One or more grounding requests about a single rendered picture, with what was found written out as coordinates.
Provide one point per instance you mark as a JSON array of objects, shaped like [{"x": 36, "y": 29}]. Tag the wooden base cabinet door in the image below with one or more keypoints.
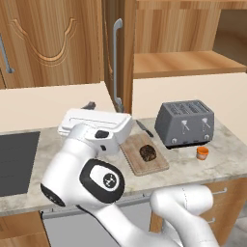
[{"x": 21, "y": 231}]

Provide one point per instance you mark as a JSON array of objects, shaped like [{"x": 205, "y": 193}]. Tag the wooden cutting board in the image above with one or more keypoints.
[{"x": 135, "y": 160}]

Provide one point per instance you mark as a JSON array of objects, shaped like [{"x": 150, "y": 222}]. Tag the dark brown bread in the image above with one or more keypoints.
[{"x": 148, "y": 153}]

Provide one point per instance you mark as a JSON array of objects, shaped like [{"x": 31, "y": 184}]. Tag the wooden drawer front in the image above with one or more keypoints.
[
  {"x": 230, "y": 193},
  {"x": 225, "y": 225}
]

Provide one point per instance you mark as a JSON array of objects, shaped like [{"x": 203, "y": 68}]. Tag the open wooden wall cabinet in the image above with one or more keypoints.
[{"x": 180, "y": 62}]

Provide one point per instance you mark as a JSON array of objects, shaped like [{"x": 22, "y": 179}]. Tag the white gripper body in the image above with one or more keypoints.
[{"x": 96, "y": 118}]

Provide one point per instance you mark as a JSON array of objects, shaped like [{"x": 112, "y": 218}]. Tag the wooden carved cabinet door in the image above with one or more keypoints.
[{"x": 48, "y": 38}]

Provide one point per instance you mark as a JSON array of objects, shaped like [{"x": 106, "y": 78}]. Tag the grey four-slot toaster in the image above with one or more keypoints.
[{"x": 183, "y": 127}]

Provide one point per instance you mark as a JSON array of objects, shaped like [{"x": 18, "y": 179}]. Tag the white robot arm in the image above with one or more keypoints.
[{"x": 80, "y": 170}]

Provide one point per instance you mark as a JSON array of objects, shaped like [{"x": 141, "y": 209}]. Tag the wooden open cabinet door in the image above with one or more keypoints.
[{"x": 127, "y": 48}]

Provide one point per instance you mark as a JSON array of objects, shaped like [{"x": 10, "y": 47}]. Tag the orange jam jar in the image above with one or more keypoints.
[{"x": 202, "y": 153}]

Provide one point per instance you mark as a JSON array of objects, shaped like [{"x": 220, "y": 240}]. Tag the black hob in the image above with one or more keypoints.
[{"x": 16, "y": 164}]

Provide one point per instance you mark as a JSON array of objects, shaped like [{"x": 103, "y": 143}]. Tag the grey dishwasher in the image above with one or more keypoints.
[{"x": 74, "y": 230}]

